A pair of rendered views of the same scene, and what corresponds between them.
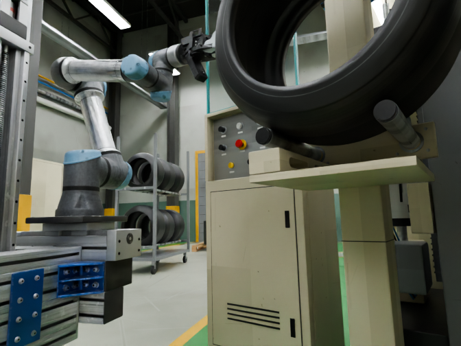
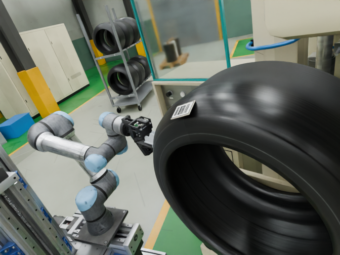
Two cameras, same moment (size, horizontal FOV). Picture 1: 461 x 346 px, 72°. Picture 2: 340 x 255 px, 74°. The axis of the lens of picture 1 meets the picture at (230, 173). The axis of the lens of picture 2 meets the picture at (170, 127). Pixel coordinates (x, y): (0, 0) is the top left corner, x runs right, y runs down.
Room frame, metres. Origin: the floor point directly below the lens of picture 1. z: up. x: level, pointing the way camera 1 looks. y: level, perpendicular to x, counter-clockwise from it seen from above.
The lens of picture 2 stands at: (0.27, -0.15, 1.66)
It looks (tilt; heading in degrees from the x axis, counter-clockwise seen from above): 27 degrees down; 10
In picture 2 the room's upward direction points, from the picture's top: 16 degrees counter-clockwise
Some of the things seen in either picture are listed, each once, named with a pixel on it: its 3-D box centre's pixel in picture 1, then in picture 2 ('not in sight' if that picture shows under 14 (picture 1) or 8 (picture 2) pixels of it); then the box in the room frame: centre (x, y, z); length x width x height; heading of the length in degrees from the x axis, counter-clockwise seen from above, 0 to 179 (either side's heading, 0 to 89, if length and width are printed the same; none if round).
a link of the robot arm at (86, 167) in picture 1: (84, 168); (90, 201); (1.09, 0.51, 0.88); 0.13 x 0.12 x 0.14; 158
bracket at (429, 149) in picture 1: (360, 150); (282, 190); (0.97, -0.41, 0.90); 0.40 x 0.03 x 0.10; 53
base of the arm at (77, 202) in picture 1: (80, 202); (97, 217); (1.08, 0.51, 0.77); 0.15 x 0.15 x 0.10
